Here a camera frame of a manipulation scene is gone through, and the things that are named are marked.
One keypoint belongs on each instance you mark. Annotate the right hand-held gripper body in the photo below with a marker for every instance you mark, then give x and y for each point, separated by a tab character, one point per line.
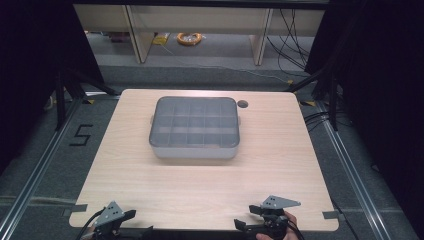
276	216

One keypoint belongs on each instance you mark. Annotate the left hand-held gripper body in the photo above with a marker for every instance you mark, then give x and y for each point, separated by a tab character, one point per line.
108	216

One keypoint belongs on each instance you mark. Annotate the grey compartment storage box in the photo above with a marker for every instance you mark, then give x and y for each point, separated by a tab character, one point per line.
195	126

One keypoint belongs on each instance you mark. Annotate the person's right hand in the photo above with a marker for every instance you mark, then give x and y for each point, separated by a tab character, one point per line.
292	230

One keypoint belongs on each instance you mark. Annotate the person's left hand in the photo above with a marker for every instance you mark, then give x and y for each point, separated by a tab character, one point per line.
88	236

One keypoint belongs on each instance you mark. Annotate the grey tape piece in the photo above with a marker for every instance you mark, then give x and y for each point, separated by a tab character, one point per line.
330	215
78	208

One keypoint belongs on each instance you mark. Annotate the dark round table grommet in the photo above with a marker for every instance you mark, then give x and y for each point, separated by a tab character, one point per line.
242	103

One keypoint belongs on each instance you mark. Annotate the yellow black floor tape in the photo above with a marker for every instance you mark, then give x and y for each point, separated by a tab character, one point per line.
308	103
89	101

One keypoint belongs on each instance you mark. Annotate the black metal stand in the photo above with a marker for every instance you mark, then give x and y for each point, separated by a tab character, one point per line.
60	100
333	100

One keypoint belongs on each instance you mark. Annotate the black curtain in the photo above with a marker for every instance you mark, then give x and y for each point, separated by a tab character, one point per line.
36	66
380	100

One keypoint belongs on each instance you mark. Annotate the yellow packet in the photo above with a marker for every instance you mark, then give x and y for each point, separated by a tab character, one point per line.
160	39

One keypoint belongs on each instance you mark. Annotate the white desk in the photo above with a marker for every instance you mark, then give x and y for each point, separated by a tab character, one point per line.
200	18

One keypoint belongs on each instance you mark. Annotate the aluminium floor rail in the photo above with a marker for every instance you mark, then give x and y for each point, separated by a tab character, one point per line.
36	170
353	173

